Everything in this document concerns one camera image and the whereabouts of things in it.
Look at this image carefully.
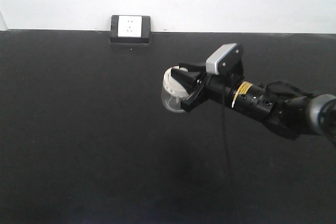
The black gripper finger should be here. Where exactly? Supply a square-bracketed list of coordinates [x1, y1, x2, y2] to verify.
[179, 62, 206, 74]
[171, 68, 201, 94]

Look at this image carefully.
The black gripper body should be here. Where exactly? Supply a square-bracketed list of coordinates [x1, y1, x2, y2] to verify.
[181, 74, 238, 112]

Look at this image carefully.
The glass jar with cream lid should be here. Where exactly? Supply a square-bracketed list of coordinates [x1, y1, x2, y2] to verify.
[161, 66, 189, 113]

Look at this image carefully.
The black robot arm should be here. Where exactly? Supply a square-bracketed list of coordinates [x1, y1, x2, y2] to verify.
[171, 61, 335, 144]

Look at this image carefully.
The black white power socket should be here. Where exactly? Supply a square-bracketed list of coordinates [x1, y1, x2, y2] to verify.
[109, 15, 152, 44]

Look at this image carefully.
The black camera cable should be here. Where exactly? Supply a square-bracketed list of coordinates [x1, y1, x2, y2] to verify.
[220, 73, 244, 224]

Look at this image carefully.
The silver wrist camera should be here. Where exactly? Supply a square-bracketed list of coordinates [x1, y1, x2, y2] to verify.
[205, 43, 240, 76]

